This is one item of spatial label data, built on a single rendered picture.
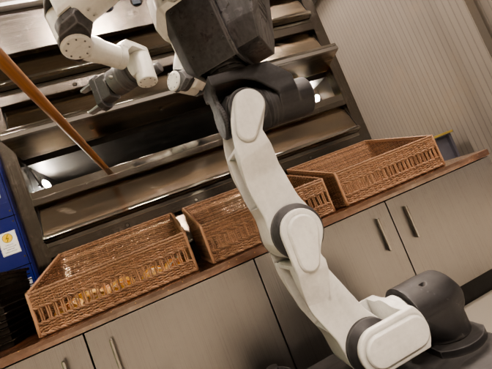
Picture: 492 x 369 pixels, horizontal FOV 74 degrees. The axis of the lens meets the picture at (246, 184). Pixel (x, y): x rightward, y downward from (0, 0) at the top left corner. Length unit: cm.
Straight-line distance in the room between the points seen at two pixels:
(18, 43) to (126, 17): 56
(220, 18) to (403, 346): 93
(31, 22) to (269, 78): 153
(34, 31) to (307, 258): 182
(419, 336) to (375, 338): 12
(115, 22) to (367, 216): 165
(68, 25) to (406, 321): 108
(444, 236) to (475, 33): 320
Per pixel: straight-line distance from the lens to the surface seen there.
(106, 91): 121
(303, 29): 229
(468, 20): 457
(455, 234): 168
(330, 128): 206
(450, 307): 109
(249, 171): 84
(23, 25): 220
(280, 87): 94
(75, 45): 96
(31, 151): 191
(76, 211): 180
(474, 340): 112
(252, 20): 90
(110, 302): 128
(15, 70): 89
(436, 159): 174
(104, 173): 180
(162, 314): 122
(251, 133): 84
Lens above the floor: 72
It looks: 4 degrees up
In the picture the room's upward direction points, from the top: 22 degrees counter-clockwise
